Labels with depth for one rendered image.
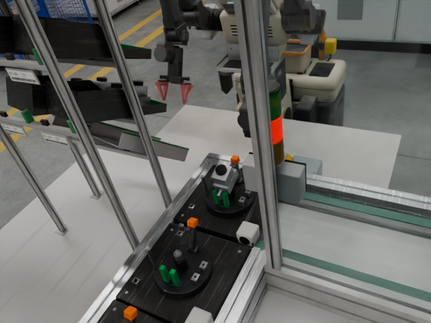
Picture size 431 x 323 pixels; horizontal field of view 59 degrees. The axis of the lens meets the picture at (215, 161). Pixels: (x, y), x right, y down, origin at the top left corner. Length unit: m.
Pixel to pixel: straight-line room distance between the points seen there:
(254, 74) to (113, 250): 0.79
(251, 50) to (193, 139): 0.98
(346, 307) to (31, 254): 0.92
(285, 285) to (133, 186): 0.67
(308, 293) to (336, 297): 0.07
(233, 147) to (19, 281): 0.82
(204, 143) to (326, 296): 0.79
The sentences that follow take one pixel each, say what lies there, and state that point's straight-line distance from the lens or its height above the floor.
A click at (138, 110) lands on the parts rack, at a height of 1.26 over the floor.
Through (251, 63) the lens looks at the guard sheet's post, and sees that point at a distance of 0.60.
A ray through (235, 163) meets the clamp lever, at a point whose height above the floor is 1.06.
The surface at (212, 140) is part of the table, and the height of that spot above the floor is 0.86.
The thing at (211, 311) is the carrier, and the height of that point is 0.97.
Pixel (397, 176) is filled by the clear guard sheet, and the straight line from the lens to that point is 0.65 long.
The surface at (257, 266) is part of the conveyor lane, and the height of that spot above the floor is 0.96.
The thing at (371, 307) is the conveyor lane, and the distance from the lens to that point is 0.94.
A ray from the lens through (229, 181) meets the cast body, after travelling 1.00.
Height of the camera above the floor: 1.73
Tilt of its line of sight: 39 degrees down
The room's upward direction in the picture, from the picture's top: 12 degrees counter-clockwise
